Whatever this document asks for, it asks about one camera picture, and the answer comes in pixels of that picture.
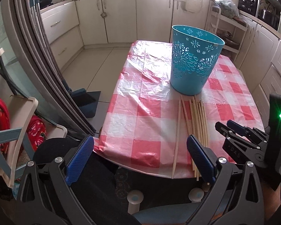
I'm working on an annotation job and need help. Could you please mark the blue plastic basket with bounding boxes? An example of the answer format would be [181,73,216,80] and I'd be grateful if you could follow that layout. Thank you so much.
[170,25,225,96]

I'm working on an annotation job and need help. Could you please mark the person's black clothing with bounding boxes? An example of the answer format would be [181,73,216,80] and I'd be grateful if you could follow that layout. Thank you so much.
[33,137,122,225]

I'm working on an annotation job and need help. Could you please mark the person's right forearm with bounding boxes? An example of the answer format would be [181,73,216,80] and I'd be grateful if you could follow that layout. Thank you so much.
[262,185,281,218]

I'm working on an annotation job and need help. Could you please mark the white counter shelf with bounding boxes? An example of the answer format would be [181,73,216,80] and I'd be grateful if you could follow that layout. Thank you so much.
[255,0,281,29]

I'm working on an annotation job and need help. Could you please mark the black toaster oven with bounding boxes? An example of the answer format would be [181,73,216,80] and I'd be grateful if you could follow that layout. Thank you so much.
[238,0,258,13]

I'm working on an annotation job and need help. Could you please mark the white hanging bin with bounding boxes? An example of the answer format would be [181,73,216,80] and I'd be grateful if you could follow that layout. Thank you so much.
[174,0,208,13]

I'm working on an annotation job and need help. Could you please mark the red checkered plastic tablecloth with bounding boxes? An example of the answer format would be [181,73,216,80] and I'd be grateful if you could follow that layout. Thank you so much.
[92,40,265,180]

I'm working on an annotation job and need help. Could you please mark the cream base cabinets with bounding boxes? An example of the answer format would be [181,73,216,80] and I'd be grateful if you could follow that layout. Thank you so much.
[39,0,281,113]

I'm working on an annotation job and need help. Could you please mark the steel pot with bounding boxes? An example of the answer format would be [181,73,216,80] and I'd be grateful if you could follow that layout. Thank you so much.
[219,31,240,50]

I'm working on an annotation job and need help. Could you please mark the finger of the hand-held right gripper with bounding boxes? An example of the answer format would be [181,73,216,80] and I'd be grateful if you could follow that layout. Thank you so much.
[227,119,270,143]
[215,121,270,167]

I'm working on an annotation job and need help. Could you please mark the black rice cooker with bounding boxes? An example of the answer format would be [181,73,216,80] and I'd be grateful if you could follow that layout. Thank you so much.
[259,8,280,29]

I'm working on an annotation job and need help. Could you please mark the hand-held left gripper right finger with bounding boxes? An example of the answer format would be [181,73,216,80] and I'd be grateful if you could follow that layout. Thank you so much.
[187,135,267,225]

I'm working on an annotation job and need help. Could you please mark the blue stool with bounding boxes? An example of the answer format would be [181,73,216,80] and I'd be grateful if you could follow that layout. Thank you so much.
[126,187,216,225]

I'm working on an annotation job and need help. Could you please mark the grey sliding glass door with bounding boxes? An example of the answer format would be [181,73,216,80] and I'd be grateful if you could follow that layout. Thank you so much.
[0,0,96,134]

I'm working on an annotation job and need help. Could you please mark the plastic bag of vegetables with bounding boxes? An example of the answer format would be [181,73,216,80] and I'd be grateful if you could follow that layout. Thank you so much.
[214,0,240,19]

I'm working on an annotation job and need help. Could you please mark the bundle of wooden chopsticks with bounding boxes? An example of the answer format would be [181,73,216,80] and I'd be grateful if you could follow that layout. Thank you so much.
[172,95,210,185]

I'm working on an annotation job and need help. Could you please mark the white storage trolley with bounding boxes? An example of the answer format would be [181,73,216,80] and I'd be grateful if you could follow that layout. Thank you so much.
[206,5,249,62]

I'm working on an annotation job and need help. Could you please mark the blue dustpan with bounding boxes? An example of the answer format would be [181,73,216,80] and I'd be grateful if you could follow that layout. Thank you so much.
[69,88,101,119]

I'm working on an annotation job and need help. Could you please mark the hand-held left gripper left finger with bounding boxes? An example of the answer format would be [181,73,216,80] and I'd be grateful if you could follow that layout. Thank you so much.
[14,135,95,225]

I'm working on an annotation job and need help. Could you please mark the beige folding rack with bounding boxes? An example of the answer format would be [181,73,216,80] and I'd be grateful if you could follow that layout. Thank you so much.
[0,48,68,188]

